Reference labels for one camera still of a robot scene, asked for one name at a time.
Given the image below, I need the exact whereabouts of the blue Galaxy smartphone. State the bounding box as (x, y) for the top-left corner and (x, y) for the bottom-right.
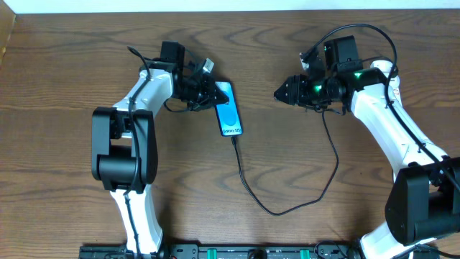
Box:
(216, 81), (243, 137)

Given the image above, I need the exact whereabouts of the black charging cable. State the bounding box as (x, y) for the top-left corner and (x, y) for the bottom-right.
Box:
(230, 57), (400, 217)

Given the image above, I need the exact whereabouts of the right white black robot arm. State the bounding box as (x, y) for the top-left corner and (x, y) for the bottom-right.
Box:
(274, 36), (459, 258)

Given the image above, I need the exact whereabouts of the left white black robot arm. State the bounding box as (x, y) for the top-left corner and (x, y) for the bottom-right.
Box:
(91, 41), (229, 258)

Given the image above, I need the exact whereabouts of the white charger adapter plug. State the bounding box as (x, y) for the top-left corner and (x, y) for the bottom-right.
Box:
(370, 60), (398, 78)

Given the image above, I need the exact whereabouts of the white power strip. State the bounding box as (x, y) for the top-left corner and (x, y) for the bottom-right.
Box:
(389, 76), (402, 105)

